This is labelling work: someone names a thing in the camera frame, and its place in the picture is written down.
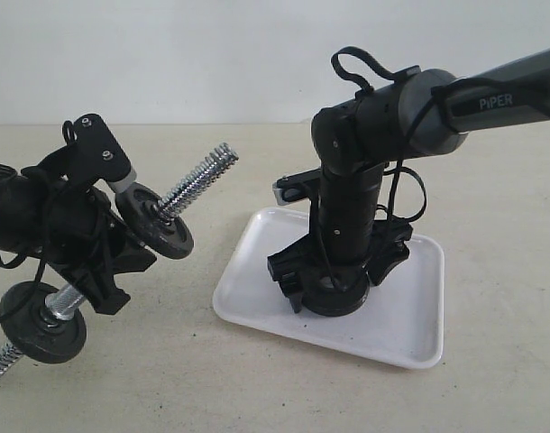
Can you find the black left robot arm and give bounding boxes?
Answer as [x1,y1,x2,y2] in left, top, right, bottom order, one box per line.
[0,164,156,316]

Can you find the black weight plate end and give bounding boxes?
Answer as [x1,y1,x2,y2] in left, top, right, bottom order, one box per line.
[115,182,194,260]

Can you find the white rectangular plastic tray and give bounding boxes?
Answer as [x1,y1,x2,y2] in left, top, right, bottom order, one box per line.
[212,207,445,370]

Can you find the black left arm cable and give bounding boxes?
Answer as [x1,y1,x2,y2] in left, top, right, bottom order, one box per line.
[0,166,118,328]

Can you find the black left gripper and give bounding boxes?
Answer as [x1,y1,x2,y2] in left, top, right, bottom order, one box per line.
[35,184,157,315]

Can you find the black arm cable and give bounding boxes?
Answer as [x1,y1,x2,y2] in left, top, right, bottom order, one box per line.
[0,166,118,328]
[310,46,550,290]

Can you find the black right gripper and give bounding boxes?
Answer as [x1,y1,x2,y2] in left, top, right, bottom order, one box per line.
[267,163,413,315]

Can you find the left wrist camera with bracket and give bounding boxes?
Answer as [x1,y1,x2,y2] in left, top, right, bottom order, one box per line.
[62,113,137,194]

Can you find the chrome threaded dumbbell bar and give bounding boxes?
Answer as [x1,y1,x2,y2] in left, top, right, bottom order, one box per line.
[0,144,237,378]

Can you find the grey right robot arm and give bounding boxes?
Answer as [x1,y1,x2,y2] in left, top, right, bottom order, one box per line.
[267,46,550,317]

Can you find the black weight plate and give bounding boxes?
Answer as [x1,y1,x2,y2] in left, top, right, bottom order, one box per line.
[300,267,371,317]
[2,283,87,364]

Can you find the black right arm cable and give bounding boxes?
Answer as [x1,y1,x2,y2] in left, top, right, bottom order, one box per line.
[310,46,550,290]

